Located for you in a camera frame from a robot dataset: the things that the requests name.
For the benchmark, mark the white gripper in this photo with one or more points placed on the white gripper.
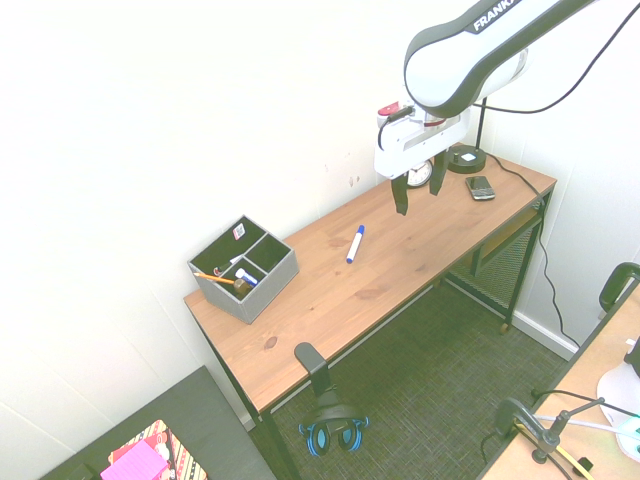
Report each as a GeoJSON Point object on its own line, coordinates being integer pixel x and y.
{"type": "Point", "coordinates": [400, 150]}

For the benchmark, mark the blue white marker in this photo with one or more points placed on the blue white marker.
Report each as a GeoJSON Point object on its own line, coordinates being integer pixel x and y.
{"type": "Point", "coordinates": [355, 245]}

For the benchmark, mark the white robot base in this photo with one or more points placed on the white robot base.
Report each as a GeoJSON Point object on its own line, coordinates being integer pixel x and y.
{"type": "Point", "coordinates": [617, 387]}

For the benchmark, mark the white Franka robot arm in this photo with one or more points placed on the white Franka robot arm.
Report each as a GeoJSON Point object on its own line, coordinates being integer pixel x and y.
{"type": "Point", "coordinates": [450, 65]}

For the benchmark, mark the black twin-bell alarm clock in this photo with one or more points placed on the black twin-bell alarm clock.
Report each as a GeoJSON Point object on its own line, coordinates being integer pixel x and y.
{"type": "Point", "coordinates": [419, 173]}

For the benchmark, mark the black desk lamp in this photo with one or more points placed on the black desk lamp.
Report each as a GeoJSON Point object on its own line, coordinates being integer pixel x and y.
{"type": "Point", "coordinates": [462, 161]}

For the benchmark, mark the black keypad phone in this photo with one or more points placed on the black keypad phone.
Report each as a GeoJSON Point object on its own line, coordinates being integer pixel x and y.
{"type": "Point", "coordinates": [480, 188]}

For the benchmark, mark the grey felt desk organizer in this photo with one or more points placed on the grey felt desk organizer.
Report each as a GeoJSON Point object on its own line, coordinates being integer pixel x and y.
{"type": "Point", "coordinates": [270, 285]}

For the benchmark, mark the white blue glue stick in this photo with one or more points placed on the white blue glue stick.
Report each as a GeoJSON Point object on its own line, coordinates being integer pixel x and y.
{"type": "Point", "coordinates": [247, 276]}

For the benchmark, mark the small brown round bottle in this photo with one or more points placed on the small brown round bottle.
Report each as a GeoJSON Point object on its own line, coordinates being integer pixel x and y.
{"type": "Point", "coordinates": [240, 286]}

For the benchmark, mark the black headphone hanger clamp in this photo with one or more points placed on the black headphone hanger clamp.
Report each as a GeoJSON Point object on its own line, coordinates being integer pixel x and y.
{"type": "Point", "coordinates": [312, 362]}

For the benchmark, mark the white black pen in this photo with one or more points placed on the white black pen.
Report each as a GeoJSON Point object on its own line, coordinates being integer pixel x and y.
{"type": "Point", "coordinates": [227, 264]}

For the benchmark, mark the orange pencil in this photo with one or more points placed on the orange pencil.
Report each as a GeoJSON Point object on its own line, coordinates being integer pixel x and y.
{"type": "Point", "coordinates": [212, 277]}

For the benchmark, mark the black blue headphones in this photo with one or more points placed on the black blue headphones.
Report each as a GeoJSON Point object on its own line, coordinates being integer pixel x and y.
{"type": "Point", "coordinates": [332, 425]}

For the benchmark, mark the black table clamp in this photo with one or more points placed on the black table clamp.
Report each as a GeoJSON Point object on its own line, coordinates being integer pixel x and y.
{"type": "Point", "coordinates": [530, 422]}

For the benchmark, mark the black side table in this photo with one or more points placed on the black side table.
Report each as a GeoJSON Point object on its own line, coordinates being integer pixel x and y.
{"type": "Point", "coordinates": [200, 415]}

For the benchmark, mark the white teal power strip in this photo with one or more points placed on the white teal power strip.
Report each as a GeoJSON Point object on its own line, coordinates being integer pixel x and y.
{"type": "Point", "coordinates": [631, 437]}

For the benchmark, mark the pink notepad stack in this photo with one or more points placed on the pink notepad stack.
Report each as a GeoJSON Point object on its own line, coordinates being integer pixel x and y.
{"type": "Point", "coordinates": [182, 457]}

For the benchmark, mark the pink sticky note pad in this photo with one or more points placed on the pink sticky note pad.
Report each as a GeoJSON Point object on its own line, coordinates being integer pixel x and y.
{"type": "Point", "coordinates": [135, 465]}

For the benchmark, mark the wooden desk black metal frame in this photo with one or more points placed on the wooden desk black metal frame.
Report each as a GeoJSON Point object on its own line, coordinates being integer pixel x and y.
{"type": "Point", "coordinates": [400, 265]}

